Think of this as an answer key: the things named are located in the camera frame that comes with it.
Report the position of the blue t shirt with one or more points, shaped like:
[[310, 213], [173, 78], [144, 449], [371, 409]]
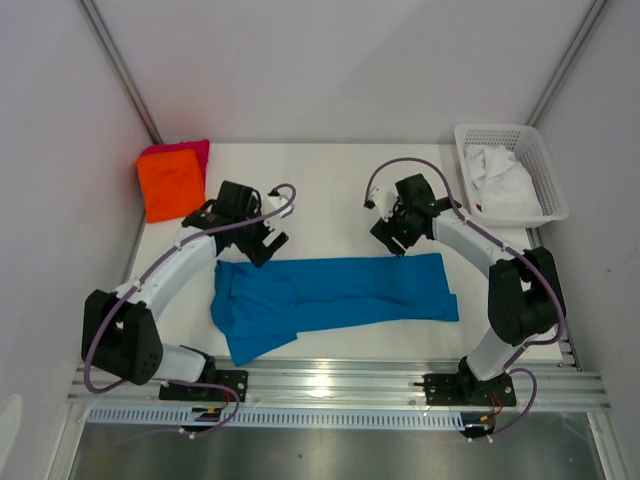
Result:
[[259, 309]]

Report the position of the white plastic basket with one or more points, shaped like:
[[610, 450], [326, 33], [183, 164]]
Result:
[[531, 151]]

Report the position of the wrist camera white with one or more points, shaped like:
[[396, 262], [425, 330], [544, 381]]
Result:
[[381, 199], [277, 206]]

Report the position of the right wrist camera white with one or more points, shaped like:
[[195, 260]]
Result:
[[381, 199]]

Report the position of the folded orange t shirt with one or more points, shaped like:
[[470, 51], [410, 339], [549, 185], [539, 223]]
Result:
[[171, 183]]

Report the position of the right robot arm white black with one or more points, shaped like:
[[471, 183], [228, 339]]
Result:
[[524, 295]]

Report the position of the right aluminium corner post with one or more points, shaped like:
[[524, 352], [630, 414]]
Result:
[[576, 47]]

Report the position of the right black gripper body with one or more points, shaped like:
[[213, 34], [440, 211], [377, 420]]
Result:
[[401, 227]]

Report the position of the white t shirt in basket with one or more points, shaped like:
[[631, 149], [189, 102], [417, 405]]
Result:
[[502, 185]]

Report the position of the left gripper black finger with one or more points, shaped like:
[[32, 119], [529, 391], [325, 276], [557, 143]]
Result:
[[259, 256], [274, 241]]

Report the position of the white slotted cable duct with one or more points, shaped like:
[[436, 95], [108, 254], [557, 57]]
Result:
[[419, 420]]

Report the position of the aluminium mounting rail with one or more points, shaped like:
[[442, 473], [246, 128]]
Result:
[[344, 384]]

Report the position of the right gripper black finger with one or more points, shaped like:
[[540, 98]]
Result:
[[397, 249], [381, 232]]

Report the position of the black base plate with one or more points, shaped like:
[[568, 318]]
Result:
[[443, 389], [235, 380]]

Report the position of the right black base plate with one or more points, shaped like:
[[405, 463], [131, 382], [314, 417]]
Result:
[[443, 389]]

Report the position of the left aluminium corner post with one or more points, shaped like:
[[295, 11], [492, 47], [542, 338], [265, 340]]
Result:
[[116, 61]]

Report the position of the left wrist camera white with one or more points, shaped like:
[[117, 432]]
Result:
[[277, 206]]

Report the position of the aluminium corner post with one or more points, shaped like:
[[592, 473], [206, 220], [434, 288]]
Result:
[[116, 61], [576, 47]]

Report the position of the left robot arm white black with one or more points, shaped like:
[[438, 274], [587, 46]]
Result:
[[120, 334]]

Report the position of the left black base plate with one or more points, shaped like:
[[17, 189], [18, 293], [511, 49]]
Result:
[[235, 380]]

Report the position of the folded pink t shirt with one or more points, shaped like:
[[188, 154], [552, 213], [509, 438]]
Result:
[[200, 148]]

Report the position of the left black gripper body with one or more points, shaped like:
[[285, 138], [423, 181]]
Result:
[[251, 237]]

